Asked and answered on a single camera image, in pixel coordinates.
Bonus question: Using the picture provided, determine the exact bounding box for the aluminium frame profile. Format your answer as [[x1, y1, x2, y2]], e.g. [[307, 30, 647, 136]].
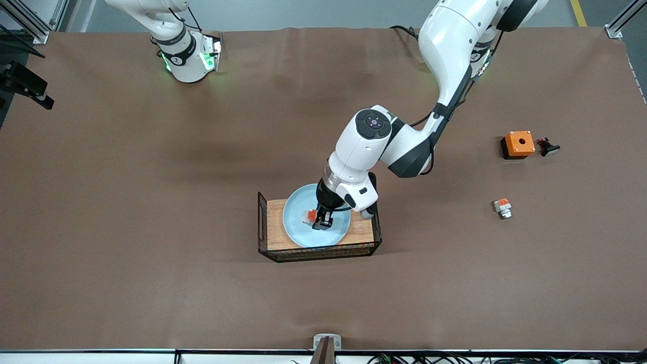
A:
[[604, 0, 647, 39], [0, 0, 69, 44]]

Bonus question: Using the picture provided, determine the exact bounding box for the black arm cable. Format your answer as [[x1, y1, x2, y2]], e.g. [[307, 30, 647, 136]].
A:
[[0, 25, 46, 59], [409, 30, 501, 175]]

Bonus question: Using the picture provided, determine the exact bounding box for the grey metal bracket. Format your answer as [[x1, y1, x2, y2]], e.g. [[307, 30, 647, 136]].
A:
[[313, 334, 342, 351]]

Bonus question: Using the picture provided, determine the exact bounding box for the orange button box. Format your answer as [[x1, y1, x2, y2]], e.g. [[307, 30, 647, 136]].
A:
[[500, 131, 536, 160]]

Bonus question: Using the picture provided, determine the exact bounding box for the black push button head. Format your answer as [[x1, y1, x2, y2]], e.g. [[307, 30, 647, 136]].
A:
[[536, 136, 561, 157]]

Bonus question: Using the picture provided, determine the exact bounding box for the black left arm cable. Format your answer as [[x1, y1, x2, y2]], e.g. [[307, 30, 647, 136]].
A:
[[409, 30, 501, 175]]

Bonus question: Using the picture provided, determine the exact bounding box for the wooden board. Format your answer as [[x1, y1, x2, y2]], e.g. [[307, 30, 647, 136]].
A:
[[266, 195, 376, 251]]

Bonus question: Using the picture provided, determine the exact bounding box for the black wire basket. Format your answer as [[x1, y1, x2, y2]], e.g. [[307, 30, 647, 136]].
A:
[[257, 183, 383, 263]]

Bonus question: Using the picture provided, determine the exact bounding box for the dark brown post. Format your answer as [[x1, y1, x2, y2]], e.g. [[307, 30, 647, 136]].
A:
[[309, 336, 336, 364]]

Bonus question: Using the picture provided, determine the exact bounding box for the brown table cover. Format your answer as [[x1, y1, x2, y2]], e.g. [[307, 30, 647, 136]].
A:
[[0, 26, 647, 352]]

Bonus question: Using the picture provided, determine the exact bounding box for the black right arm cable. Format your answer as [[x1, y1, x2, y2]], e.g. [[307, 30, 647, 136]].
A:
[[0, 25, 46, 59]]

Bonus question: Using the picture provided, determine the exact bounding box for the light blue round plate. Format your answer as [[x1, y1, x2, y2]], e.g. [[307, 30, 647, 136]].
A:
[[282, 183, 352, 248]]

